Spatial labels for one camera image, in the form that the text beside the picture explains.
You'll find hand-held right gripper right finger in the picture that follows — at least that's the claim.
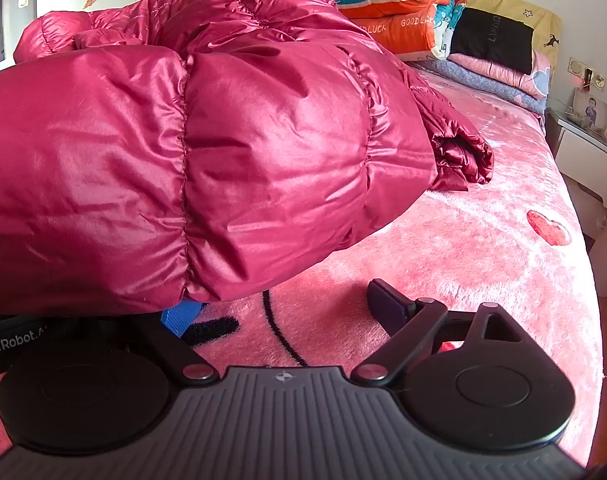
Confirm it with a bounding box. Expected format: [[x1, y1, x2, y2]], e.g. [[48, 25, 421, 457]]
[[351, 278, 527, 388]]

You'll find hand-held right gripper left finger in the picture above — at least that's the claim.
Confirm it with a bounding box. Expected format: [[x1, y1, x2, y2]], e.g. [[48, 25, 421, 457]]
[[128, 302, 221, 387]]

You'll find red puffer jacket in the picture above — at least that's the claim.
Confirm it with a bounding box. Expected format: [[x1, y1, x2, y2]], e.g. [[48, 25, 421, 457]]
[[0, 0, 495, 317]]

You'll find pink plush bed blanket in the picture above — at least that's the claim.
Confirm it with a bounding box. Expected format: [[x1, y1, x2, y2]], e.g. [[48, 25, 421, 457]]
[[0, 57, 607, 471]]

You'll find grey-blue folded blanket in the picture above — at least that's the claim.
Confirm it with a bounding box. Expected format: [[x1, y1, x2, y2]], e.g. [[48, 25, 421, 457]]
[[416, 57, 547, 116]]

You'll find white nightstand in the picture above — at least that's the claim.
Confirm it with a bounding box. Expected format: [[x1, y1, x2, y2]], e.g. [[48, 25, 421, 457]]
[[546, 107, 607, 196]]

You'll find pink folded blanket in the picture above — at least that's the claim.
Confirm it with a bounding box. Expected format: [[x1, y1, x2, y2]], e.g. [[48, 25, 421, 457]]
[[446, 50, 551, 101]]

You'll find teal and orange folded quilt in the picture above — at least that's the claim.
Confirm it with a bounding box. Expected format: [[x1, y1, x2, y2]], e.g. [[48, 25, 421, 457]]
[[322, 0, 468, 61]]

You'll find black folded cloth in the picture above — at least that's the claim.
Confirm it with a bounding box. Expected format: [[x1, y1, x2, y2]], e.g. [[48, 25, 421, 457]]
[[448, 7, 534, 75]]

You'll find yellow padded headboard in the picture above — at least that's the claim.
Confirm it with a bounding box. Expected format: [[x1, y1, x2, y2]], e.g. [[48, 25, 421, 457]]
[[323, 0, 561, 61]]

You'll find photo frame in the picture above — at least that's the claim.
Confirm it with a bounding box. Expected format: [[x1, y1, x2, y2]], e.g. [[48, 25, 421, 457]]
[[572, 87, 607, 131]]

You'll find beige wall socket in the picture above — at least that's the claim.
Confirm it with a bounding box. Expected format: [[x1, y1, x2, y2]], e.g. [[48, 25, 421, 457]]
[[583, 67, 607, 92]]

